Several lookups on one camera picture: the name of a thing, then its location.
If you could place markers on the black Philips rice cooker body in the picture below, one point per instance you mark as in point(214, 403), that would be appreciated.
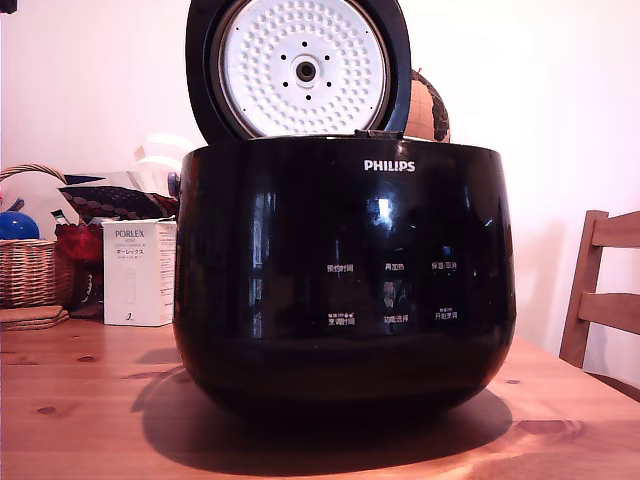
point(345, 300)

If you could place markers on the wooden chair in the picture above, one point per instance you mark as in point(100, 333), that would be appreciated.
point(597, 305)

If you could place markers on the blue ball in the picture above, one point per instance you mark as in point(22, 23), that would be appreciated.
point(17, 226)

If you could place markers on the red glass container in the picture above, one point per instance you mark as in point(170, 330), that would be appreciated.
point(80, 245)

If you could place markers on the white Porlex box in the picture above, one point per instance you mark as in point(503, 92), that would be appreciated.
point(132, 280)

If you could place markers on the woven wicker basket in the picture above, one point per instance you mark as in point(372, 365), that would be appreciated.
point(27, 275)

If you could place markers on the dark dotted patterned cloth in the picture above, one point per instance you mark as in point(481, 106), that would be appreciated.
point(117, 200)

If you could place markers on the black rice cooker lid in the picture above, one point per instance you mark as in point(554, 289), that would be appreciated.
point(300, 70)

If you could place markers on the orange and brown globe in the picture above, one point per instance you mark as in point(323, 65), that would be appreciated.
point(425, 107)

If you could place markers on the small blue knob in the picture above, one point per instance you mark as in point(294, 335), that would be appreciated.
point(173, 182)

